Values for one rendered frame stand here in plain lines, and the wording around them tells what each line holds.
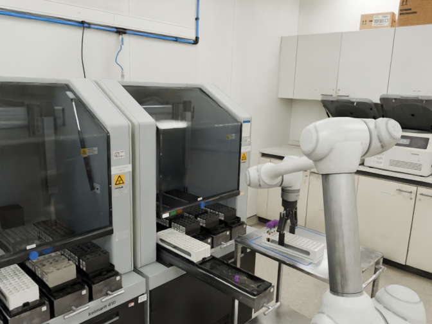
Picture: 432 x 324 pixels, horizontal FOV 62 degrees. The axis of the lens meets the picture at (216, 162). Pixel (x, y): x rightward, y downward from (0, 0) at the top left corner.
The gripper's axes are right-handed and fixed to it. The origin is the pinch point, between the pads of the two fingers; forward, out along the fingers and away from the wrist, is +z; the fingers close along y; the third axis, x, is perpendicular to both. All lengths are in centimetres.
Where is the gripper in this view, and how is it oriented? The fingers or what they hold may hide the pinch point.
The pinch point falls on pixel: (287, 238)
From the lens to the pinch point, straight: 185.5
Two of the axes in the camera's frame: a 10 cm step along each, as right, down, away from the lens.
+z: -0.3, 9.8, 2.0
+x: -7.7, -1.6, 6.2
